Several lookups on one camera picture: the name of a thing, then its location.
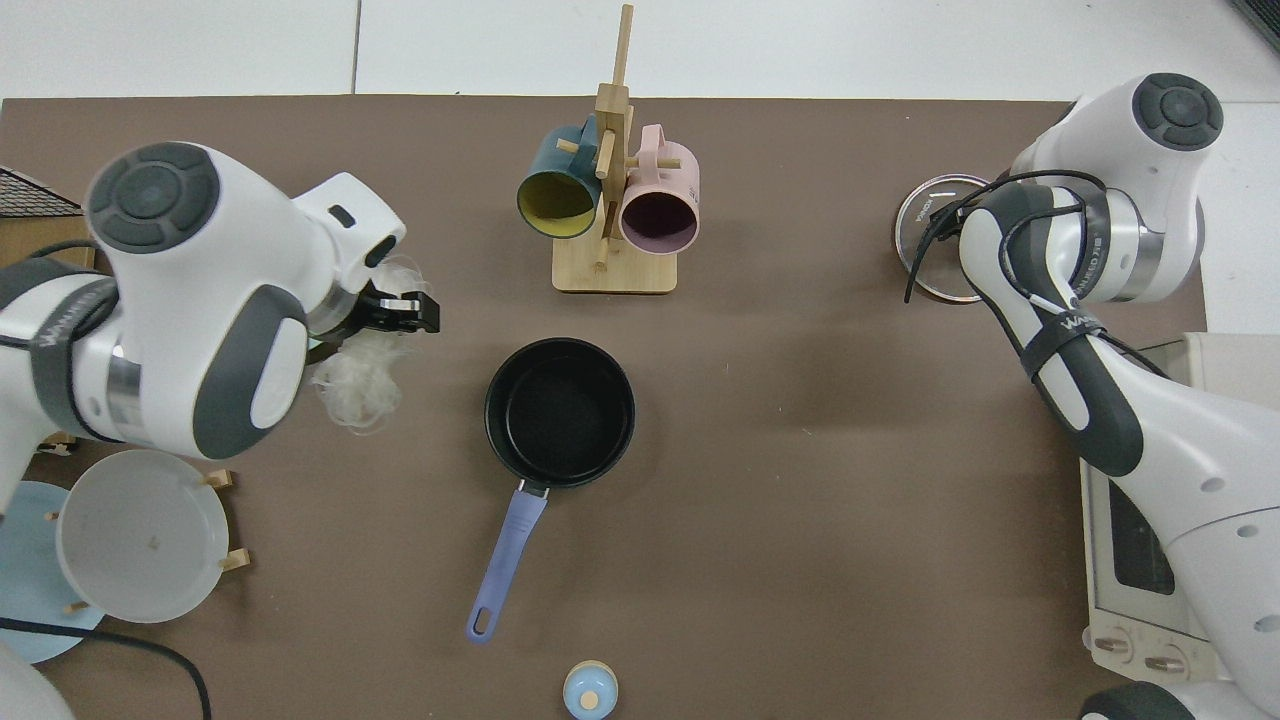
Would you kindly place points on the small blue round thing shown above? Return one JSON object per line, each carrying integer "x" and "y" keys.
{"x": 590, "y": 692}

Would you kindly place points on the wooden plate rack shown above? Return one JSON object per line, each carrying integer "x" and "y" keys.
{"x": 236, "y": 560}

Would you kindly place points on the white vermicelli bundle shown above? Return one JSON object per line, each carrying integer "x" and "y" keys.
{"x": 360, "y": 385}

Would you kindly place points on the dark flat object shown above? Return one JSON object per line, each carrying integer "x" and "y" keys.
{"x": 1262, "y": 20}

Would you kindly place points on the grey plate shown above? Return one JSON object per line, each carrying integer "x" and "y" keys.
{"x": 140, "y": 535}

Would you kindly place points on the pink mug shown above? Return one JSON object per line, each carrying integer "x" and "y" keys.
{"x": 660, "y": 215}

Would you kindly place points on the dark teal mug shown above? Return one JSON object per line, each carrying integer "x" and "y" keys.
{"x": 555, "y": 195}

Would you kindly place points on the pale toaster oven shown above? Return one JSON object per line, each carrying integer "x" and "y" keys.
{"x": 1125, "y": 540}

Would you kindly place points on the brown table cloth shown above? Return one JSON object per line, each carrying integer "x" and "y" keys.
{"x": 800, "y": 480}

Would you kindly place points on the glass lid with blue knob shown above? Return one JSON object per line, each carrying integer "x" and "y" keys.
{"x": 915, "y": 200}

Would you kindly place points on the wooden cup stand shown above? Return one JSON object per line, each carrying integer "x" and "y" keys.
{"x": 615, "y": 270}

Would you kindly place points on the light blue plate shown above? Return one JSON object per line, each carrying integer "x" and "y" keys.
{"x": 25, "y": 590}

